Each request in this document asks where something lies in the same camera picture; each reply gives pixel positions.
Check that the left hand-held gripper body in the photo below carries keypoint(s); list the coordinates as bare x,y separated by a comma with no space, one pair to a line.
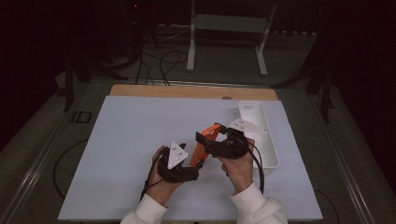
177,174

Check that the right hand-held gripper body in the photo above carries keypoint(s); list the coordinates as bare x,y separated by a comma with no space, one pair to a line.
229,148

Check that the orange phone case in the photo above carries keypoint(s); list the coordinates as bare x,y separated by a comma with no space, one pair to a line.
199,154

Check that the white plastic tray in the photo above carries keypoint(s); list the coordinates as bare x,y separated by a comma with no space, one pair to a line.
267,149

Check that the person's left hand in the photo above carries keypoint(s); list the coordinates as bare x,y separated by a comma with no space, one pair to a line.
162,185

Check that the person's right hand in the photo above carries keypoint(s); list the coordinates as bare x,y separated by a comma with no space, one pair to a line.
238,172

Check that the pale grey board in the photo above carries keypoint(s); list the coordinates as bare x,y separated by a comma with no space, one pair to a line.
124,149

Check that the white metal stand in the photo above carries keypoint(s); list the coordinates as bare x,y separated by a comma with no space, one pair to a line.
229,23

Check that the black tripod stand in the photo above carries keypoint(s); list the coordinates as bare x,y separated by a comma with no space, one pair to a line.
137,37

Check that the metal floor rail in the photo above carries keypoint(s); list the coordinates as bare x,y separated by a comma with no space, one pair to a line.
202,83

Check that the black rectangular frame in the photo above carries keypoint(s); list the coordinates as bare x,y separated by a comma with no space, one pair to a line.
74,117

